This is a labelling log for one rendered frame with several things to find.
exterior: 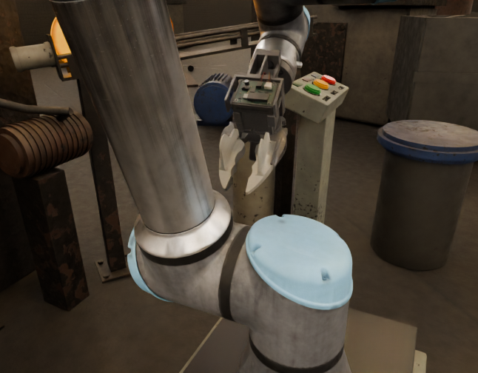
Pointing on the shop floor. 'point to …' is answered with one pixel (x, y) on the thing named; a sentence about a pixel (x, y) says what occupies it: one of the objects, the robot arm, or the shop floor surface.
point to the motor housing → (47, 197)
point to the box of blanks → (441, 70)
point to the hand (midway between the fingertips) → (239, 186)
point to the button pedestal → (314, 143)
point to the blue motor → (214, 101)
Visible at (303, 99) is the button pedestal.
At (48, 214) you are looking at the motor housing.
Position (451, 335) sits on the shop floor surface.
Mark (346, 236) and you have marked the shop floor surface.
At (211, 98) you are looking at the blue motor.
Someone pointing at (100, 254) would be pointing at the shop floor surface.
